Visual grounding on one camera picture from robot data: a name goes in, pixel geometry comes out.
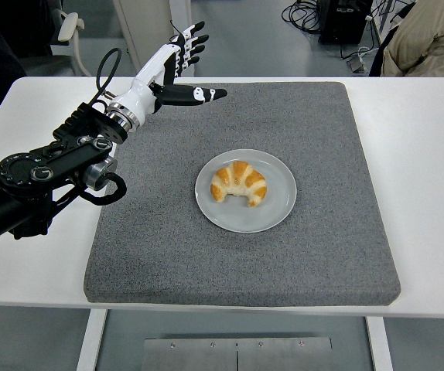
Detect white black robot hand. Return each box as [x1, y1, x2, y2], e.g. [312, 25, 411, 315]
[109, 21, 228, 126]

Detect golden croissant bread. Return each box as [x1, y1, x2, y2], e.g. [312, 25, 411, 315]
[210, 160, 268, 208]

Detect pale grey round plate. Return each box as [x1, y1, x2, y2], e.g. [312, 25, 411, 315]
[194, 148, 298, 234]

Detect grey metal plate with screws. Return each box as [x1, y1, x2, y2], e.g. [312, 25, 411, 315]
[143, 336, 333, 371]

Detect white chair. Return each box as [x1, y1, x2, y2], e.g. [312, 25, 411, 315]
[50, 10, 91, 77]

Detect grey speckled mat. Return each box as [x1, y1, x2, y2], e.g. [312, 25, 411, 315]
[84, 81, 401, 308]

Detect black computer case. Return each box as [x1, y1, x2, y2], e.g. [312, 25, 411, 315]
[318, 0, 374, 45]

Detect grey power strip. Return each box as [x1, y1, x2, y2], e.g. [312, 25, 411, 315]
[346, 53, 368, 73]

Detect white table leg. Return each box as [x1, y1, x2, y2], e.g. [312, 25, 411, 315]
[75, 308, 108, 371]
[365, 316, 394, 371]

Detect beige padded jacket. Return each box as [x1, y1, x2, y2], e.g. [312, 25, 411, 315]
[380, 0, 444, 78]

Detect white cabinet with post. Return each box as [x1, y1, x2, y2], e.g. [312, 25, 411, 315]
[111, 0, 195, 77]

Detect thin black cable loop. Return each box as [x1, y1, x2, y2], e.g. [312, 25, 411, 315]
[169, 19, 186, 43]

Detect black cable bundle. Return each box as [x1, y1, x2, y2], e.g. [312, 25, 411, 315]
[281, 0, 326, 36]

